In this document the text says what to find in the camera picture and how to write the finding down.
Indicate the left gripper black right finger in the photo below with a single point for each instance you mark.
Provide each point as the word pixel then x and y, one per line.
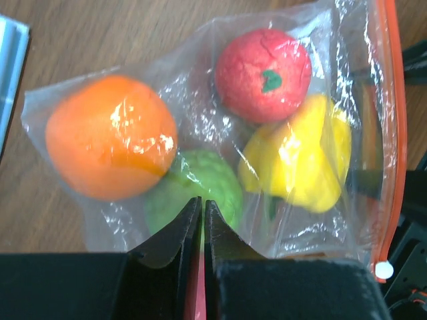
pixel 233 270

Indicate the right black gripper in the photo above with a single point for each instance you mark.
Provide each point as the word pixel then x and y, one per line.
pixel 405 291

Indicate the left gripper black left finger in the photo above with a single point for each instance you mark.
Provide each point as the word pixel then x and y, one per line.
pixel 159 277

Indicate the fake yellow pepper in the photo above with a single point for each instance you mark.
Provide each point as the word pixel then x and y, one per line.
pixel 303 160

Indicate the clear zip top bag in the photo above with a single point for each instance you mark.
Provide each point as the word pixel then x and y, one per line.
pixel 355 52

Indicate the fake orange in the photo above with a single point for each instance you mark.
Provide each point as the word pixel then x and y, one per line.
pixel 113 139

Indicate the fake red apple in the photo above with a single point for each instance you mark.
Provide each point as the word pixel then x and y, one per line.
pixel 263 75

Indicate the blue checked cloth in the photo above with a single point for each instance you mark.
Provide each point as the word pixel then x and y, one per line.
pixel 15 37

